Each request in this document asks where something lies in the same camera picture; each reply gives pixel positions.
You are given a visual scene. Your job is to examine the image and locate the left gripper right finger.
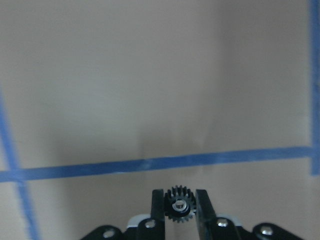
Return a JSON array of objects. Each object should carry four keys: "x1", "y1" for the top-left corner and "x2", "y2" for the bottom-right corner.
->
[{"x1": 195, "y1": 189, "x2": 217, "y2": 240}]

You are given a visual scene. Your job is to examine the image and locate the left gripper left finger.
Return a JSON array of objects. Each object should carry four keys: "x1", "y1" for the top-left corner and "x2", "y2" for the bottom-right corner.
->
[{"x1": 150, "y1": 189, "x2": 166, "y2": 240}]

